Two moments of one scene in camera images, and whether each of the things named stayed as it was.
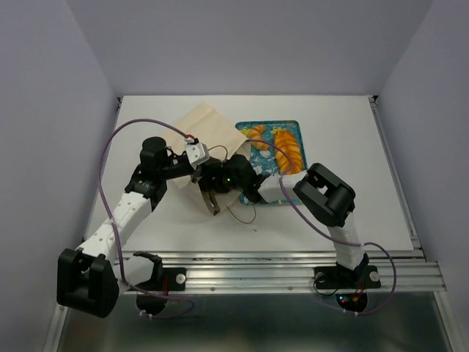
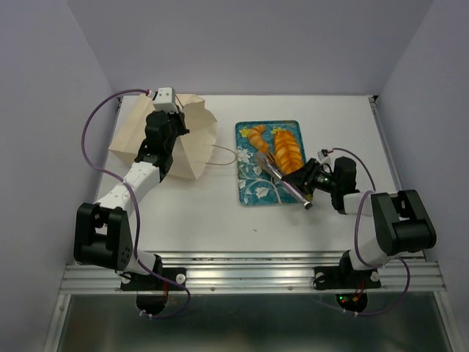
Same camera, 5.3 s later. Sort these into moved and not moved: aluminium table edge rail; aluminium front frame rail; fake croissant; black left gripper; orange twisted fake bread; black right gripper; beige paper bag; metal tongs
Moved: black right gripper; metal tongs; beige paper bag; black left gripper
Not moved: aluminium table edge rail; fake croissant; orange twisted fake bread; aluminium front frame rail
